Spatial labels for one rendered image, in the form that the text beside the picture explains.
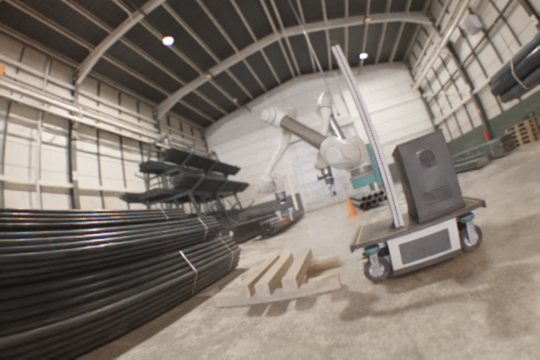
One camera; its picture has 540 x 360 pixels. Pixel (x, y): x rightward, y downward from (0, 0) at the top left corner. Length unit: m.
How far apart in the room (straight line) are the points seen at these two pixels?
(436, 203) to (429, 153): 0.31
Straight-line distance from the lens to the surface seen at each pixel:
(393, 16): 15.07
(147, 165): 8.92
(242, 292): 1.85
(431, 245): 1.64
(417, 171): 1.65
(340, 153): 1.38
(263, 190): 1.87
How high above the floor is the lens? 0.67
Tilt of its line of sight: 12 degrees up
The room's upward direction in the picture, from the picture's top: 15 degrees counter-clockwise
